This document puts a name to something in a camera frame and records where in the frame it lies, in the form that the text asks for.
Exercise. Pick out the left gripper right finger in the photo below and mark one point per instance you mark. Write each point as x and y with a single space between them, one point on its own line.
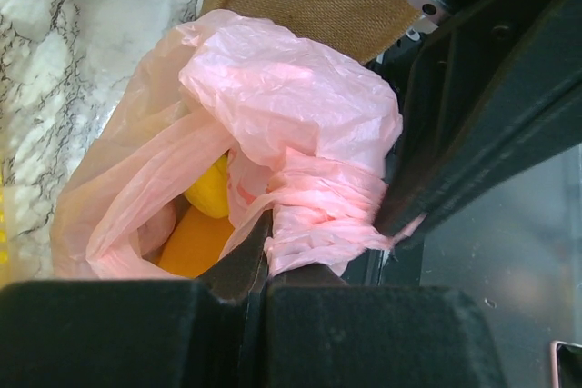
322 332

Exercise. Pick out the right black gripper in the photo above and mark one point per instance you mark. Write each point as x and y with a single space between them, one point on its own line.
493 91

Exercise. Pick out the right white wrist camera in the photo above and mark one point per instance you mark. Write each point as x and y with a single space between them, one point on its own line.
433 13

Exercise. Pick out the pink plastic grocery bag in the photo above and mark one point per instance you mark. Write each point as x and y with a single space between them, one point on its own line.
305 129

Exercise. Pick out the large yellow shopping basket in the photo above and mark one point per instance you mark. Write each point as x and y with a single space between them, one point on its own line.
4 253

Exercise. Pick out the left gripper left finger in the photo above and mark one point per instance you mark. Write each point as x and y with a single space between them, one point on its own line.
140 333

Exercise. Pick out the braided toy bread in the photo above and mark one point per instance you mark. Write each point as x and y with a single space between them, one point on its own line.
195 245

